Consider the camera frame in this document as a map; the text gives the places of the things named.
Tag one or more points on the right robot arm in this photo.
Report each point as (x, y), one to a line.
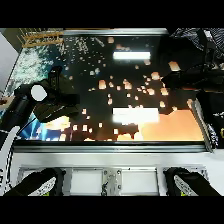
(193, 80)

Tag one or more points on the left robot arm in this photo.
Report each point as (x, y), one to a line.
(20, 103)

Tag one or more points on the brown clothes hanger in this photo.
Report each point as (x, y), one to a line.
(43, 42)
(45, 34)

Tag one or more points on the black garment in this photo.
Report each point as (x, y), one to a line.
(176, 51)

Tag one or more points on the checked shirt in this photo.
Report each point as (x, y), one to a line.
(186, 34)

